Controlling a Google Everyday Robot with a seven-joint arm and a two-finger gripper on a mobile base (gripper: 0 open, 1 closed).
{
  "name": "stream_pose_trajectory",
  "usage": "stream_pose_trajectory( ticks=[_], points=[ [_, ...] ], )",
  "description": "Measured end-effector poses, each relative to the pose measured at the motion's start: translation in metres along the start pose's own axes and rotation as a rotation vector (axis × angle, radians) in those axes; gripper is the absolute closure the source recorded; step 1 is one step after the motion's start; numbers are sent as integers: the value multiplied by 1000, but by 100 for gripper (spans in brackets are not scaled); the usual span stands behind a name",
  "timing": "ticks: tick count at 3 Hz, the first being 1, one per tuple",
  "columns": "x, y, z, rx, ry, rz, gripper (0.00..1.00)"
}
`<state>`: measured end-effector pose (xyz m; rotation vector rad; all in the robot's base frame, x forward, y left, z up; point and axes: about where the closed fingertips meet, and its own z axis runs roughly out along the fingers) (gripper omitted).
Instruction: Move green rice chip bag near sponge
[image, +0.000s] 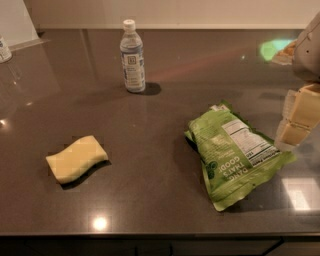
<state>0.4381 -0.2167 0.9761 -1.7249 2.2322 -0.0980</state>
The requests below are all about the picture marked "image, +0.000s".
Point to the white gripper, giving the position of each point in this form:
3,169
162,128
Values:
308,53

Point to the white container at left edge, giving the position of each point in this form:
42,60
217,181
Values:
5,53

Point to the green rice chip bag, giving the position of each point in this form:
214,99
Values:
235,158

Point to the yellow sponge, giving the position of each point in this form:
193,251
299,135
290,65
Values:
75,160

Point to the clear plastic water bottle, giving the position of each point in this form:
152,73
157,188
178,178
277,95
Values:
131,47

